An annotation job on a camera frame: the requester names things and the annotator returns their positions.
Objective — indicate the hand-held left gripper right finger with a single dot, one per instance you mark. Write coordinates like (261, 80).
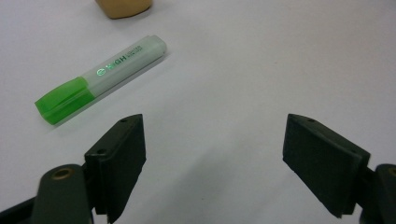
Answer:
(323, 165)

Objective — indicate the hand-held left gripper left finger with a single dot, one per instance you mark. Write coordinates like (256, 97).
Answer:
(116, 161)

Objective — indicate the green highlighter pen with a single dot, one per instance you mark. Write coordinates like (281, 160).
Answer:
(102, 79)

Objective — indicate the tan rounded block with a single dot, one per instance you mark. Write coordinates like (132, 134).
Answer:
(124, 7)

